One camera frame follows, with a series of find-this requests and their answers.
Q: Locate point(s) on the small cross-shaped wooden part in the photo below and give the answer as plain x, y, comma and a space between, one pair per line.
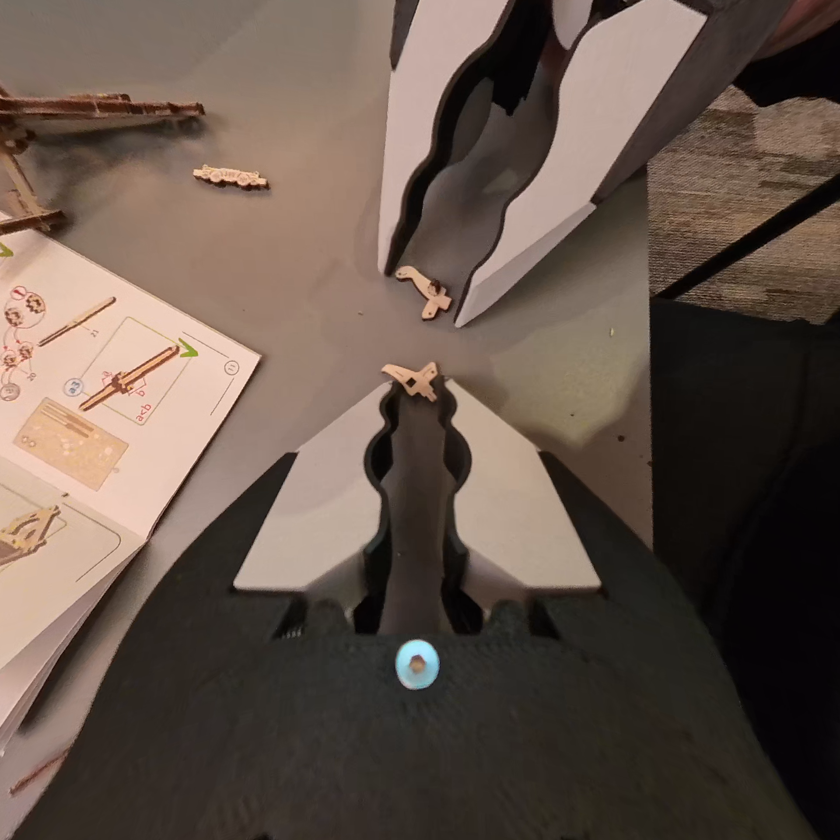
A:
413, 380

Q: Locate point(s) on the white instruction booklet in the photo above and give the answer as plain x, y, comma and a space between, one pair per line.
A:
131, 459

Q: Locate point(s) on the small wooden gear strip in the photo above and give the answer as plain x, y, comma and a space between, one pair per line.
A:
229, 176

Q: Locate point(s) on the small curved wooden part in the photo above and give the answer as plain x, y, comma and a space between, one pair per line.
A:
433, 302

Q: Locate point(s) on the thin wooden stick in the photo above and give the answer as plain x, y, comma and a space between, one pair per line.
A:
39, 774

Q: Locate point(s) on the dark cloth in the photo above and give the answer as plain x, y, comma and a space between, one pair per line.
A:
754, 525

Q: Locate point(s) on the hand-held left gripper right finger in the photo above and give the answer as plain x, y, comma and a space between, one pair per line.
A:
518, 518

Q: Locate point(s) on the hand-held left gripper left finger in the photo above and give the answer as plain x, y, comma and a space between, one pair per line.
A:
315, 512

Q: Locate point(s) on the wooden model assembly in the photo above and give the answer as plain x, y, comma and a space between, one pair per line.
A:
98, 108

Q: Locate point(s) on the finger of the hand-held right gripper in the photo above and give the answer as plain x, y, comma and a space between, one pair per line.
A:
623, 105
420, 98

